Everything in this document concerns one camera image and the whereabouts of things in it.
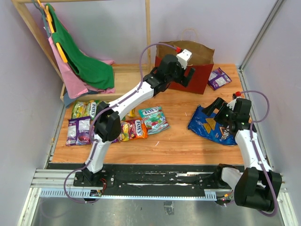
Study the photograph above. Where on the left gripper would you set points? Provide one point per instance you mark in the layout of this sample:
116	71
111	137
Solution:
184	80

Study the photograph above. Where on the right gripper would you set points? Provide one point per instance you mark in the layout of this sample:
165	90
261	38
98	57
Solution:
217	104

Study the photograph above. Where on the red brown paper bag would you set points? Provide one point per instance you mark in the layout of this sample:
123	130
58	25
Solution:
202	61

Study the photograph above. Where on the purple snack bag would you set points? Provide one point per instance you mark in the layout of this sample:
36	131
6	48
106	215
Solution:
78	131
218	78

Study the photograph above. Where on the blue snack pack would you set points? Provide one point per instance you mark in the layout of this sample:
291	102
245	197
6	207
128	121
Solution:
206	127

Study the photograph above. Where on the teal mint Fox's candy bag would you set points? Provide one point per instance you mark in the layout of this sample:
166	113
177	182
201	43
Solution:
154	119

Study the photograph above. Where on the yellow snack pack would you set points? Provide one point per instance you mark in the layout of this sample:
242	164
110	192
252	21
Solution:
131	114

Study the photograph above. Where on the orange Fox's candy bag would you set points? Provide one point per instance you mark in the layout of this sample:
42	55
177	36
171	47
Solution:
133	130

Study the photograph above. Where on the purple Fox's candy bag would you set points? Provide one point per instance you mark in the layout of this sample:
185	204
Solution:
115	140

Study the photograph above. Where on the green Fox's candy bag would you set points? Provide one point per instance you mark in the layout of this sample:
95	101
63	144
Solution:
85	109

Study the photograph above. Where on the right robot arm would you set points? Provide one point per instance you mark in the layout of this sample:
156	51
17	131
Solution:
258	186

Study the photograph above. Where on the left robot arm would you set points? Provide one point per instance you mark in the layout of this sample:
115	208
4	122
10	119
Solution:
106	125

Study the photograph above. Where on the wooden clothes rack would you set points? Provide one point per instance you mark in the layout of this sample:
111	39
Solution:
126	76

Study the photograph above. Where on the green shirt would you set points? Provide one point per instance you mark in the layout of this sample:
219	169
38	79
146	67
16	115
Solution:
91	70

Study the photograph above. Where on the pink shirt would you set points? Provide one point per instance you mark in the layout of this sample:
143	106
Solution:
74	85

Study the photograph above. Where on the blue grey cloth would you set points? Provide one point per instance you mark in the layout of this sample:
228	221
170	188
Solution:
68	100

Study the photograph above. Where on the grey hanger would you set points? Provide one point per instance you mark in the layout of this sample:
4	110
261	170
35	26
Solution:
46	16

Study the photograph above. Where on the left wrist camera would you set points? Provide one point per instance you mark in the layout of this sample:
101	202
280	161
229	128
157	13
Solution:
184	57

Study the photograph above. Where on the aluminium frame post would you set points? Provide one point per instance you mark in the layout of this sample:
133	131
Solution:
264	28

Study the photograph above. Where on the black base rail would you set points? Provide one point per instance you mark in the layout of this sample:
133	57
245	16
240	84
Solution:
153	181

